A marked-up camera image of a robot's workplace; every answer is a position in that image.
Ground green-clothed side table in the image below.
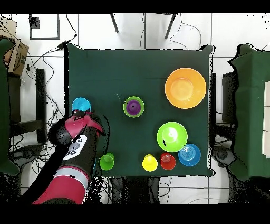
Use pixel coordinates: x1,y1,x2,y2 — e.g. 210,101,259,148
0,39,21,176
227,43,270,182

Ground green cup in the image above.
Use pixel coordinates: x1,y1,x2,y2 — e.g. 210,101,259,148
99,152,115,171

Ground grey base with black knob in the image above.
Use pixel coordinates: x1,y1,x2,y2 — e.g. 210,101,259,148
9,144,43,161

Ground grey floor base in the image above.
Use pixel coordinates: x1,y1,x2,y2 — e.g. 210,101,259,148
211,145,237,169

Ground yellow cup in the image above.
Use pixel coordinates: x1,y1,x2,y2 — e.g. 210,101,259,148
142,154,158,172

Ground white boxes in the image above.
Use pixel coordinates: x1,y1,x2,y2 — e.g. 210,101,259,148
262,81,270,159

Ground cardboard box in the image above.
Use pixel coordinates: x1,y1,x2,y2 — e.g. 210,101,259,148
0,16,30,77

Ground small green bowl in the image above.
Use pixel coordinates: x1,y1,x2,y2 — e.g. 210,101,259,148
123,96,146,118

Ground large blue bowl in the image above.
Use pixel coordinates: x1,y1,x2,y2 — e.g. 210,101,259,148
178,143,201,167

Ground small cyan bowl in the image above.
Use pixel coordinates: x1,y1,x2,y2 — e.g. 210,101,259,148
71,97,92,113

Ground large green bowl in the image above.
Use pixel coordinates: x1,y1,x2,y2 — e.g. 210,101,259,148
156,121,189,153

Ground purple cup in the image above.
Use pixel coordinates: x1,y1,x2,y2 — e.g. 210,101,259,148
126,99,142,116

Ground large orange bowl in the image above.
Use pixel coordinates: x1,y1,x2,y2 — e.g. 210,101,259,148
165,67,207,109

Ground black power adapter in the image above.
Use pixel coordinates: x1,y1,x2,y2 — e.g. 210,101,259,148
57,40,68,51

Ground black square floor frame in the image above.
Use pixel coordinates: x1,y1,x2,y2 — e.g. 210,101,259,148
28,14,61,40

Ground red-orange cup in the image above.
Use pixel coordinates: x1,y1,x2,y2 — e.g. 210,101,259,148
160,152,177,171

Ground black stand leg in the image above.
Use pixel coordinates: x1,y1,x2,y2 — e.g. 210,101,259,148
109,13,119,33
164,13,178,40

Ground dark green tablecloth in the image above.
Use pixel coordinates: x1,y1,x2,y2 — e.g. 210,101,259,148
64,43,216,178

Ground tangled black floor cables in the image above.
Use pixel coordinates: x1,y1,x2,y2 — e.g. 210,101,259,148
9,48,112,204

